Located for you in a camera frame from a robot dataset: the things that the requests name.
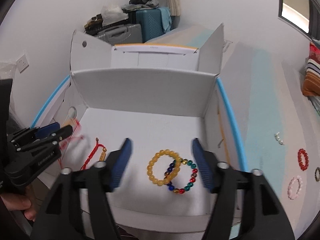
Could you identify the person left hand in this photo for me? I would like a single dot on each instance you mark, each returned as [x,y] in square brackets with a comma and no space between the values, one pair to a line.
[26,202]

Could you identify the white blue cardboard box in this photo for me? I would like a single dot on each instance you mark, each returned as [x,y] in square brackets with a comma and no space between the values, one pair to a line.
[161,95]

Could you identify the white wall socket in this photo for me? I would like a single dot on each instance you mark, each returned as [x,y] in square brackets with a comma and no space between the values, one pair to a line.
[22,63]

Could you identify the dark window frame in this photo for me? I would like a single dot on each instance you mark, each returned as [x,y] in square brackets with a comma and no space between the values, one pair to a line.
[302,15]

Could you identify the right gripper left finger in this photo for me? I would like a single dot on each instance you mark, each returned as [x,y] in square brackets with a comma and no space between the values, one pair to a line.
[60,214]

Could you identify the striped bed sheet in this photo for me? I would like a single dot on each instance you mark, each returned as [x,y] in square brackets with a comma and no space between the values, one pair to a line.
[263,86]

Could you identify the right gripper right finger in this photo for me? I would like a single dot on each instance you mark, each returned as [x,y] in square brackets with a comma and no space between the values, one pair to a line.
[263,216]

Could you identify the teal suitcase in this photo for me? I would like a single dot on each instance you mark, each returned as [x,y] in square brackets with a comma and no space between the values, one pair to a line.
[154,22]

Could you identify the striped pillow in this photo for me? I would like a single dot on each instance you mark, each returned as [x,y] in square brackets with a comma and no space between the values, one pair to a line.
[311,84]

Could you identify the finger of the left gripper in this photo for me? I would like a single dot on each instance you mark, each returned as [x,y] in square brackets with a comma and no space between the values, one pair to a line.
[46,131]
[26,141]

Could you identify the grey suitcase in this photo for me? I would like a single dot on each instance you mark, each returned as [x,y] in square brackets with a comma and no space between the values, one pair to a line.
[121,34]

